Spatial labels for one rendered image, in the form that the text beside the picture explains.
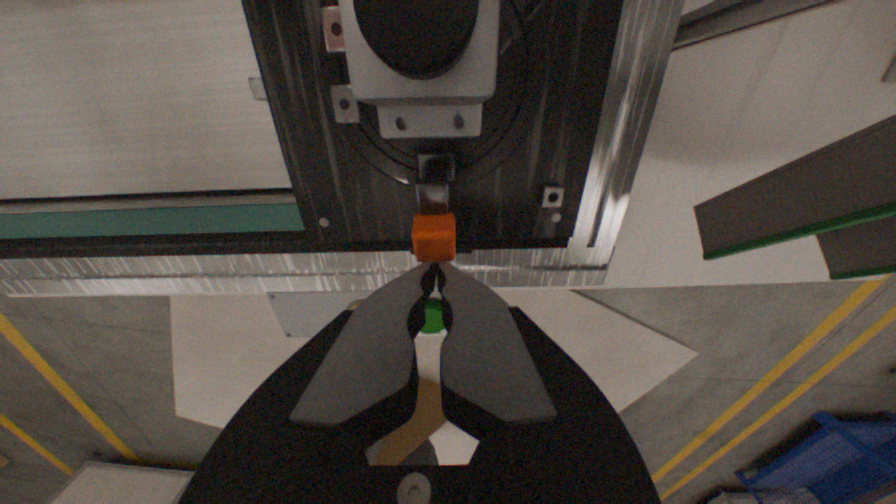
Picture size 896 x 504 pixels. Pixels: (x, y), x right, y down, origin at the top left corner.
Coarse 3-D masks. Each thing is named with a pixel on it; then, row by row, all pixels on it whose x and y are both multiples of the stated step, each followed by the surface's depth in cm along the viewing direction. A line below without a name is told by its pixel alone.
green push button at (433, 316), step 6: (426, 306) 26; (432, 306) 26; (438, 306) 26; (426, 312) 26; (432, 312) 26; (438, 312) 26; (426, 318) 26; (432, 318) 26; (438, 318) 26; (426, 324) 27; (432, 324) 27; (438, 324) 27; (426, 330) 27; (432, 330) 27; (438, 330) 27
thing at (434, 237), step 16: (432, 160) 16; (432, 176) 14; (416, 192) 11; (432, 192) 11; (432, 208) 11; (448, 208) 11; (416, 224) 11; (432, 224) 11; (448, 224) 11; (416, 240) 11; (432, 240) 11; (448, 240) 11; (416, 256) 12; (432, 256) 12; (448, 256) 12
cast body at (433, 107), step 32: (352, 0) 6; (384, 0) 6; (416, 0) 6; (448, 0) 6; (480, 0) 6; (352, 32) 7; (384, 32) 6; (416, 32) 6; (448, 32) 6; (480, 32) 7; (352, 64) 7; (384, 64) 7; (416, 64) 6; (448, 64) 6; (480, 64) 7; (384, 96) 7; (416, 96) 7; (448, 96) 7; (480, 96) 7; (384, 128) 10; (416, 128) 10; (448, 128) 10; (480, 128) 10
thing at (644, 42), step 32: (640, 0) 15; (672, 0) 15; (640, 32) 17; (672, 32) 16; (640, 64) 17; (608, 96) 18; (640, 96) 18; (608, 128) 19; (640, 128) 19; (608, 160) 20; (608, 192) 21; (576, 224) 23; (608, 224) 23
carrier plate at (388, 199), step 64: (256, 0) 14; (320, 0) 15; (576, 0) 15; (576, 64) 16; (320, 128) 18; (576, 128) 18; (320, 192) 20; (384, 192) 20; (448, 192) 20; (512, 192) 20; (576, 192) 20
